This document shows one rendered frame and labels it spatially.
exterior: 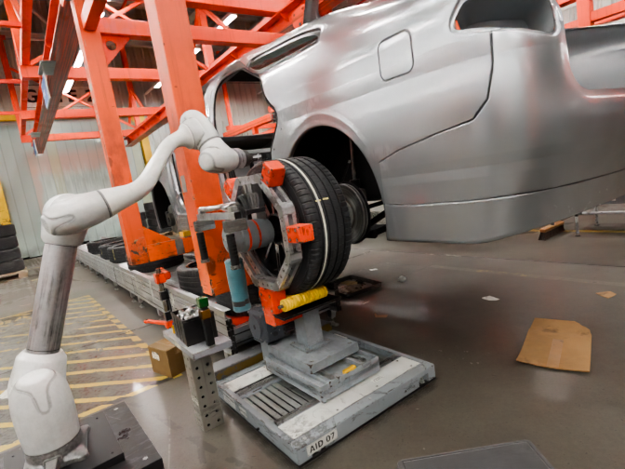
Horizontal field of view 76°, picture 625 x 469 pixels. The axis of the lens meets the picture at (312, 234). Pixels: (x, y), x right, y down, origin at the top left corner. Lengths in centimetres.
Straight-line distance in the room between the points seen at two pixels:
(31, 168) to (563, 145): 1414
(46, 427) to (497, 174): 160
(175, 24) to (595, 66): 247
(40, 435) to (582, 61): 330
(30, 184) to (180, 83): 1257
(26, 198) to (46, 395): 1325
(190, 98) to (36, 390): 147
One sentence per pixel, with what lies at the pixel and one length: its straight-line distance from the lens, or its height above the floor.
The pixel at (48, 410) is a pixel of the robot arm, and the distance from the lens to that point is 152.
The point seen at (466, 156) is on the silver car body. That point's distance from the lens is 151.
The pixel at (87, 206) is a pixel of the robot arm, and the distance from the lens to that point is 147.
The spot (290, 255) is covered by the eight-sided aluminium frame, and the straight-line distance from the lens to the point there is 169.
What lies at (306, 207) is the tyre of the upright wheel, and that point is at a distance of 168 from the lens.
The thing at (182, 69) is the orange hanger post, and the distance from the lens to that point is 231.
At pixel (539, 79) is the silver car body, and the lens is 153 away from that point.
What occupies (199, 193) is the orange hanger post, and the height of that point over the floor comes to 108.
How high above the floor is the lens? 107
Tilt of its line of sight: 8 degrees down
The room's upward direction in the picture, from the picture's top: 9 degrees counter-clockwise
